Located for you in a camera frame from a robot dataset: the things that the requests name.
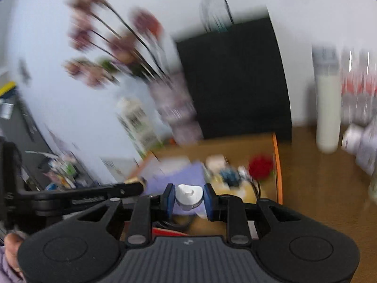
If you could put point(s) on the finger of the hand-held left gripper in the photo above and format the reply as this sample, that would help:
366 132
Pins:
88 194

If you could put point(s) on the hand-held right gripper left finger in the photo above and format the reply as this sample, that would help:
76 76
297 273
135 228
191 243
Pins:
169 200

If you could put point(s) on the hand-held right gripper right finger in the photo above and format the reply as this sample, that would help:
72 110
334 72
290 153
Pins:
209 202

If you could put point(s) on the white paper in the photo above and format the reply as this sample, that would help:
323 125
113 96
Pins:
188 196

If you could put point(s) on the cardboard box with orange rim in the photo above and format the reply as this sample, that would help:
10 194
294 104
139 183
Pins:
235 150

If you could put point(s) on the person's left forearm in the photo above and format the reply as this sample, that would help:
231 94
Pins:
7 272

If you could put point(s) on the person's left hand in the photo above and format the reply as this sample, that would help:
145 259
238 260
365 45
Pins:
11 252

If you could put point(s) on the purple cloth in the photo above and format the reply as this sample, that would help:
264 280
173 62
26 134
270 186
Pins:
179 177

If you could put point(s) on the blue small object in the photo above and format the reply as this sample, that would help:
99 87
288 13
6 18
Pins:
229 178

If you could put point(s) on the red flat object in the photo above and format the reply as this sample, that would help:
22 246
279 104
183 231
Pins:
169 231

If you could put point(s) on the beige cube block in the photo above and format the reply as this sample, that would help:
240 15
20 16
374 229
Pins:
216 161

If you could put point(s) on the red round object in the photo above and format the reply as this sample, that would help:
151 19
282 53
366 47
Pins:
260 167

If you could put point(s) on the green and white milk carton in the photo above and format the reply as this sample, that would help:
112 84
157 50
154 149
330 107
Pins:
138 126

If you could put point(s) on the purple wrapped vase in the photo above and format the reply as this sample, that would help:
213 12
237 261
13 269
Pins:
176 112

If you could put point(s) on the wooden desk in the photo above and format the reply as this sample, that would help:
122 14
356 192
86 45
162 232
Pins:
312 177

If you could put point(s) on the black paper bag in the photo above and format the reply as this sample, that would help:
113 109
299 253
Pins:
235 85

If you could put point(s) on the white tumbler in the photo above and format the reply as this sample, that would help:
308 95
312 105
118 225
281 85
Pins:
327 109

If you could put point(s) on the dried flower bunch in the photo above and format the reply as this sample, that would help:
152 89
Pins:
117 41

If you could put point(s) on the clear plastic bottles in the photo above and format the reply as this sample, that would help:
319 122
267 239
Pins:
358 91

